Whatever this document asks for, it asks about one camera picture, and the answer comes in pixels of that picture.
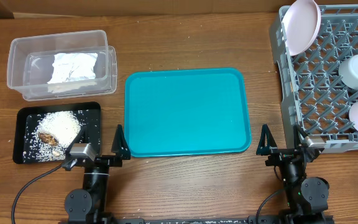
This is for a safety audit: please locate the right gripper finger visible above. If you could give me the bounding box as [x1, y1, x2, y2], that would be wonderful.
[256, 124, 278, 156]
[293, 124, 308, 148]

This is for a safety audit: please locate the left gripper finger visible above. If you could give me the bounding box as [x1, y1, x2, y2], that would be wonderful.
[73, 126, 87, 144]
[111, 124, 131, 159]

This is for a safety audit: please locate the black plastic tray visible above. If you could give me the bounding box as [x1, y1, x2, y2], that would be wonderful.
[12, 102, 101, 164]

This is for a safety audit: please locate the white napkin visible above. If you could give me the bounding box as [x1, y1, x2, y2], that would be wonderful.
[47, 53, 98, 84]

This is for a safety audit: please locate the large white plate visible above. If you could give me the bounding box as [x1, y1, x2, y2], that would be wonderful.
[282, 0, 321, 56]

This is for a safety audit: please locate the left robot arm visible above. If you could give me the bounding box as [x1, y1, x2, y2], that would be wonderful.
[62, 124, 131, 223]

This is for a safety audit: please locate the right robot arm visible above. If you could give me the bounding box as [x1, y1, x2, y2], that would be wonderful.
[254, 124, 334, 223]

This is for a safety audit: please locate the grey dishwasher rack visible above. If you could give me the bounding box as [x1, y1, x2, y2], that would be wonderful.
[269, 4, 358, 153]

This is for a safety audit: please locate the white rice pile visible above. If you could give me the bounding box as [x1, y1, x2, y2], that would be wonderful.
[35, 111, 83, 162]

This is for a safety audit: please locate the brown food scrap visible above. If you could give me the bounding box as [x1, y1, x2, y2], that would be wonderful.
[39, 133, 58, 146]

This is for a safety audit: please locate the teal serving tray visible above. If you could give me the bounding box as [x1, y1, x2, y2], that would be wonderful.
[124, 68, 252, 157]

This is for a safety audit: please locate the clear plastic bin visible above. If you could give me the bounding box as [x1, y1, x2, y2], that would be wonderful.
[7, 30, 117, 101]

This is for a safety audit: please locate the brown cardboard backdrop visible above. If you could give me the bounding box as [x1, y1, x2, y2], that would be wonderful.
[0, 0, 358, 19]

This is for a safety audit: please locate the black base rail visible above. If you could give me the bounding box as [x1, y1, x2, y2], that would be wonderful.
[59, 214, 335, 224]

